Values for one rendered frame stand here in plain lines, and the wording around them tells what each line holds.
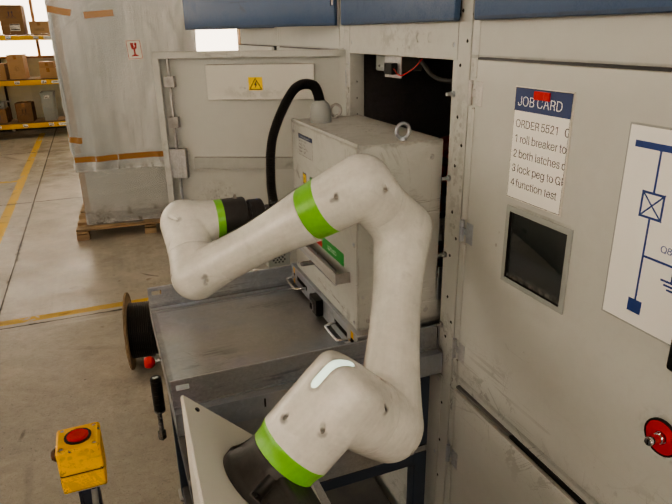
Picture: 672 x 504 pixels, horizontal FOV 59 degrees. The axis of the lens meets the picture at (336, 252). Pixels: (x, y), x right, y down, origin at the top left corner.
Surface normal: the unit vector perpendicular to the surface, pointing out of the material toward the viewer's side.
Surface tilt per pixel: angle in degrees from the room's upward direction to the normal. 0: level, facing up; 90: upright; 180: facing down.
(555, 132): 90
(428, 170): 90
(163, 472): 0
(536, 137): 90
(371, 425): 100
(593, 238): 90
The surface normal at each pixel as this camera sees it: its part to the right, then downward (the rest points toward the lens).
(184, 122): -0.07, 0.35
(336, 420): 0.15, 0.17
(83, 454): 0.37, 0.32
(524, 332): -0.93, 0.15
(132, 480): -0.01, -0.94
